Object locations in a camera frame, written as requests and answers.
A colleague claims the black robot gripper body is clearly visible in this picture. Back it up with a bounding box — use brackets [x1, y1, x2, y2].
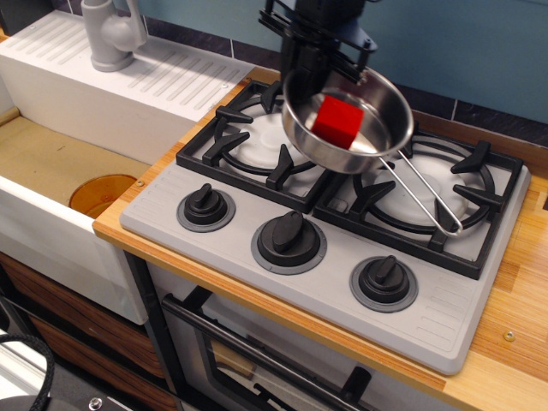
[259, 0, 378, 83]

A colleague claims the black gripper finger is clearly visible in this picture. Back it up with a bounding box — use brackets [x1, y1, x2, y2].
[280, 36, 298, 82]
[296, 40, 340, 101]

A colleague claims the red wooden cube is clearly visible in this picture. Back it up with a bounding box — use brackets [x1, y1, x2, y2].
[312, 95, 364, 150]

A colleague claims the small steel pan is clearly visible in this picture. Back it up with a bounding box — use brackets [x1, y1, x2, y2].
[282, 69, 463, 236]

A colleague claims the black left stove knob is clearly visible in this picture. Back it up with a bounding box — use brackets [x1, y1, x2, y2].
[176, 183, 236, 233]

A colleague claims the black stove knob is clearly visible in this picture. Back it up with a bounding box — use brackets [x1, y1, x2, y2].
[176, 183, 236, 233]
[251, 211, 327, 276]
[349, 255, 419, 313]

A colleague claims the black middle stove knob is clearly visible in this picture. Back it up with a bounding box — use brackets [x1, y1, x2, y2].
[251, 211, 327, 276]

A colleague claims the grey toy stove top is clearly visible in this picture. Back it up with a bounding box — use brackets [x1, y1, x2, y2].
[120, 81, 531, 375]

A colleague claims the black right stove knob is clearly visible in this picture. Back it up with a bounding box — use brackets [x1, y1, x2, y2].
[349, 255, 419, 313]

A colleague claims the black left burner grate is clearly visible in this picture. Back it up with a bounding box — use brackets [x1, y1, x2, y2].
[176, 80, 334, 213]

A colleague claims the black burner grate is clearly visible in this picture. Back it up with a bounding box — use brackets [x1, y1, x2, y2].
[313, 130, 530, 280]
[176, 80, 334, 213]

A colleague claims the grey toy faucet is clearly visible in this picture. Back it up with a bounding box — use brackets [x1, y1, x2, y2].
[81, 0, 147, 73]

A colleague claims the black right burner grate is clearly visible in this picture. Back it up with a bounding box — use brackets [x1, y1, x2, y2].
[313, 130, 530, 280]

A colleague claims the white toy sink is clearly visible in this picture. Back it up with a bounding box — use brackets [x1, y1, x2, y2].
[1, 11, 252, 325]

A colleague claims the orange plastic plate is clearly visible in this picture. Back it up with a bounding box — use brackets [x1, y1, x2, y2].
[68, 174, 136, 218]

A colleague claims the wooden drawer front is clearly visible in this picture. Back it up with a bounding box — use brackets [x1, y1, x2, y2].
[1, 254, 181, 410]

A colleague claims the oven door with handle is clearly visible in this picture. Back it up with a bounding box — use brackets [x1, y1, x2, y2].
[160, 285, 429, 411]

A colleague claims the black cable lower left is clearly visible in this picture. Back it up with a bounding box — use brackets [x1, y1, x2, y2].
[0, 333, 57, 411]

